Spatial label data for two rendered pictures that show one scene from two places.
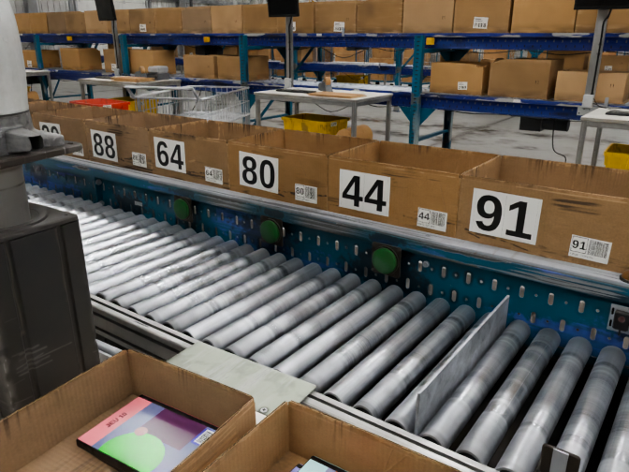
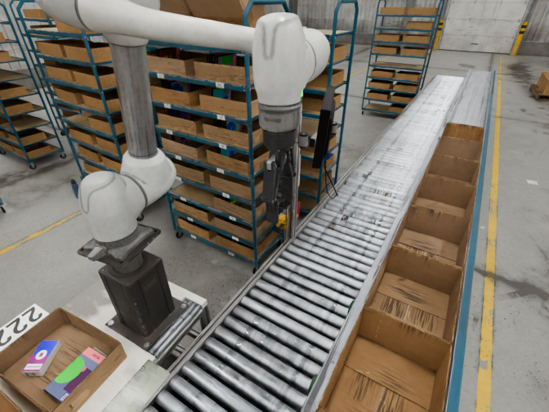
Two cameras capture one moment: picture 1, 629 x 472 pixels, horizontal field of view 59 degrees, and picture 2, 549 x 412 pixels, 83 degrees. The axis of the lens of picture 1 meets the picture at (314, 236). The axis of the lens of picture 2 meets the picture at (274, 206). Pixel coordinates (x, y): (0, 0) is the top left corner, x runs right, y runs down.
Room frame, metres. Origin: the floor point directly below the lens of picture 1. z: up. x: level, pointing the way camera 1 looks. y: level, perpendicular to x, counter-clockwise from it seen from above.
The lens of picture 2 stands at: (1.40, -0.42, 1.96)
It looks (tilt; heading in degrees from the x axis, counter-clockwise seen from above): 34 degrees down; 86
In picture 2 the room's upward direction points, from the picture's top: straight up
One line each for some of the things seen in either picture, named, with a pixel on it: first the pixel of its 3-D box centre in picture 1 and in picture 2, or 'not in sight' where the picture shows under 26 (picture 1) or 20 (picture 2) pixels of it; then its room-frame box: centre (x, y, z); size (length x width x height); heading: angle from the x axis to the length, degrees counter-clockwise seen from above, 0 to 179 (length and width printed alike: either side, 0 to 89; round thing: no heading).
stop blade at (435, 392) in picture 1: (468, 356); not in sight; (0.97, -0.31, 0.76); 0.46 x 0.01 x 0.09; 144
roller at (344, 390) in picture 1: (395, 347); not in sight; (1.07, -0.18, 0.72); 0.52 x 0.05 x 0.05; 144
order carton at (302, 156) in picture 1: (303, 166); (385, 387); (1.78, 0.04, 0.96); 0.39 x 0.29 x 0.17; 54
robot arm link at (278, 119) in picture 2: not in sight; (279, 114); (1.46, 0.24, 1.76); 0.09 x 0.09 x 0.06
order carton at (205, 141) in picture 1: (217, 152); (411, 300); (2.01, 0.35, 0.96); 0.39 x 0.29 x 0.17; 54
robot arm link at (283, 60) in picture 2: not in sight; (281, 58); (1.47, 0.25, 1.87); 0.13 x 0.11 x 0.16; 61
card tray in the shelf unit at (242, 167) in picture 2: not in sight; (239, 154); (1.31, 1.73, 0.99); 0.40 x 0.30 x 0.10; 141
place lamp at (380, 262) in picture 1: (384, 260); not in sight; (1.35, -0.18, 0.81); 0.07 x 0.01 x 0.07; 54
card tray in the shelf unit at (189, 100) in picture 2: not in sight; (185, 91); (0.92, 2.00, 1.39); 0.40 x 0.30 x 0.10; 142
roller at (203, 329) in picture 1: (259, 301); (234, 400); (1.29, 0.14, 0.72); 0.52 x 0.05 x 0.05; 144
